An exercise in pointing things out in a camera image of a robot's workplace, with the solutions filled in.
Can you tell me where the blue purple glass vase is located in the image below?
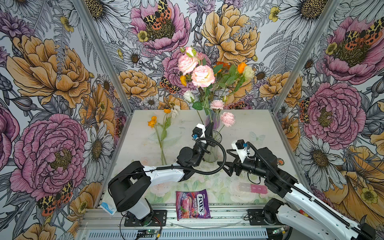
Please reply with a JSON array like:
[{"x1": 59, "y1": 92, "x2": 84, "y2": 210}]
[{"x1": 211, "y1": 109, "x2": 221, "y2": 130}]

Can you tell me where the clear grey glass vase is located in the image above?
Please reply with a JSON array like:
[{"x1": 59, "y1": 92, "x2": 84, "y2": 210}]
[{"x1": 204, "y1": 130, "x2": 222, "y2": 163}]

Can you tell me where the yellow orange poppy stem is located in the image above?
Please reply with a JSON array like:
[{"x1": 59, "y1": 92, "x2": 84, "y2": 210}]
[{"x1": 180, "y1": 75, "x2": 192, "y2": 87}]

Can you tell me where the orange gerbera flower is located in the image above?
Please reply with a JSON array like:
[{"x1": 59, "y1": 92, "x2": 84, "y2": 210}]
[{"x1": 217, "y1": 62, "x2": 231, "y2": 72}]

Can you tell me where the white rose flower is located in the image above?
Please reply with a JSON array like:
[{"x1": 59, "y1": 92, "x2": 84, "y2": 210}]
[{"x1": 227, "y1": 65, "x2": 256, "y2": 100}]

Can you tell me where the yellow orange rose flower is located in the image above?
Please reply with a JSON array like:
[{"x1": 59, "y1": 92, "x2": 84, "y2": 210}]
[{"x1": 223, "y1": 61, "x2": 247, "y2": 100}]

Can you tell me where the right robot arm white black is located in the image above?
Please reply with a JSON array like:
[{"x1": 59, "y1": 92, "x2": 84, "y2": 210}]
[{"x1": 218, "y1": 143, "x2": 376, "y2": 240}]

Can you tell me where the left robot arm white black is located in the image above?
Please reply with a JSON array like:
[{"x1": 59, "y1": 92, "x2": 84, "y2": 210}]
[{"x1": 108, "y1": 123, "x2": 214, "y2": 226}]

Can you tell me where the small round orange token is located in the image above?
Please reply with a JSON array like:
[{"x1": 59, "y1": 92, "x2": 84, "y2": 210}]
[{"x1": 277, "y1": 158, "x2": 285, "y2": 166}]

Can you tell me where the pink white pill organizer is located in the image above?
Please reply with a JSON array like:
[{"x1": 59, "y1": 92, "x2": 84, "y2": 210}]
[{"x1": 239, "y1": 183, "x2": 268, "y2": 195}]

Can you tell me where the purple Fox's candy bag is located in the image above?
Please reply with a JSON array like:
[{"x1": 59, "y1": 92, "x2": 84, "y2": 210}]
[{"x1": 176, "y1": 190, "x2": 211, "y2": 221}]

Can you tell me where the orange poppy stem on table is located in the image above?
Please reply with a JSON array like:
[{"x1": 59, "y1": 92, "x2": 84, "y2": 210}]
[{"x1": 148, "y1": 109, "x2": 172, "y2": 165}]

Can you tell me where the white blue packet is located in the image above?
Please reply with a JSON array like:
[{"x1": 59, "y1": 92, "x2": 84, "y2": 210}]
[{"x1": 100, "y1": 202, "x2": 117, "y2": 216}]

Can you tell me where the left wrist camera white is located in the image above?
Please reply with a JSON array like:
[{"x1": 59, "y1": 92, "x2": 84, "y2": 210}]
[{"x1": 192, "y1": 124, "x2": 206, "y2": 140}]

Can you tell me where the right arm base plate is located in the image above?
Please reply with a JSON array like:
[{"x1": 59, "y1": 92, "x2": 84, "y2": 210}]
[{"x1": 243, "y1": 209, "x2": 285, "y2": 226}]

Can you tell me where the aluminium rail front frame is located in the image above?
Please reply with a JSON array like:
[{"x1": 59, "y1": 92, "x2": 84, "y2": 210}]
[{"x1": 74, "y1": 203, "x2": 337, "y2": 240}]

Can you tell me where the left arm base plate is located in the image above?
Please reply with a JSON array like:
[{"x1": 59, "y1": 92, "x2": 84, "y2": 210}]
[{"x1": 124, "y1": 210, "x2": 168, "y2": 227}]

